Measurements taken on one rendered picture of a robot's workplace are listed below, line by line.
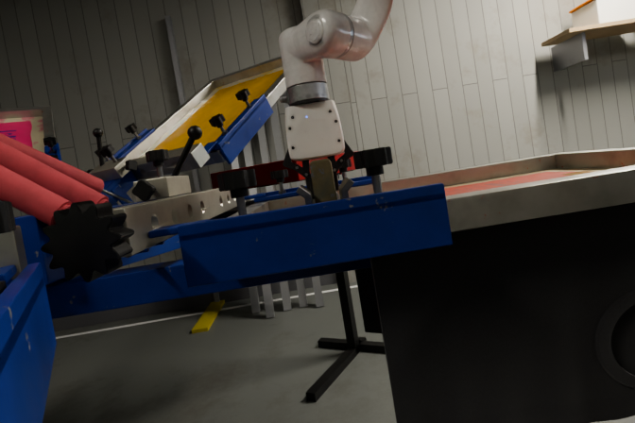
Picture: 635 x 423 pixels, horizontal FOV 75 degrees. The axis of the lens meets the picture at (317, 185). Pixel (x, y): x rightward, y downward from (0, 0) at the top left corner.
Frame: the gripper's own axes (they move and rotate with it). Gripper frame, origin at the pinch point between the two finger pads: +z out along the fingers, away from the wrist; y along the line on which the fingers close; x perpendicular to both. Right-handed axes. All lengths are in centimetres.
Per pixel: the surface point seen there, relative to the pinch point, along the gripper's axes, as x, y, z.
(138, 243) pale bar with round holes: -32.6, -20.4, 1.4
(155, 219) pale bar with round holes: -26.3, -20.8, -0.4
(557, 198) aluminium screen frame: -29.3, 25.9, 4.4
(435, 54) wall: 301, 121, -88
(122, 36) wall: 292, -150, -145
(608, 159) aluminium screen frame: 7, 58, 4
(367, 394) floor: 108, 6, 102
